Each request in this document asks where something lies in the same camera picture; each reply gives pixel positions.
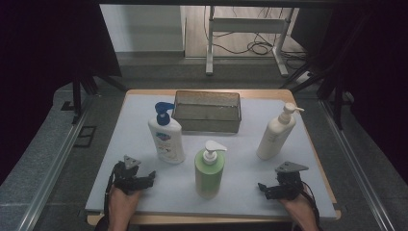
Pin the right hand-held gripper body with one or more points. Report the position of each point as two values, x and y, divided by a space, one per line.
288 183

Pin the white pump bottle blue cap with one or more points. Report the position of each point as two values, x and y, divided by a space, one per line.
166 138

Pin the dark curtain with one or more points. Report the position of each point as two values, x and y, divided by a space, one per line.
41 64
378 80

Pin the white panel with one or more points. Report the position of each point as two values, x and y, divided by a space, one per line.
144 29

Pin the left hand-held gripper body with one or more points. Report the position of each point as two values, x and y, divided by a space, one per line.
126 178

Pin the person's right hand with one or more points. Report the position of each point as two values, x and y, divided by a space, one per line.
296 208

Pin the cream white pump bottle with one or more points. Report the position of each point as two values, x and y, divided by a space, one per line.
275 134

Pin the pale blue table mat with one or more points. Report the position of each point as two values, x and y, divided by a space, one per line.
243 192

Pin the green pump bottle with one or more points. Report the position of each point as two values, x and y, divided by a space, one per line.
209 173

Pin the white power strip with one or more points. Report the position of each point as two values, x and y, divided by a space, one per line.
303 77

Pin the white metal desk frame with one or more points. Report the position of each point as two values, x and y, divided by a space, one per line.
247 25

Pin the aluminium rail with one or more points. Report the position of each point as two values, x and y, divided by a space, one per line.
356 166
54 166

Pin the black tripod stand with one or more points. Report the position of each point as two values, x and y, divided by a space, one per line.
78 93
336 96

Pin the metal mesh basket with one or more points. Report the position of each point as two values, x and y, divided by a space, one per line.
207 112

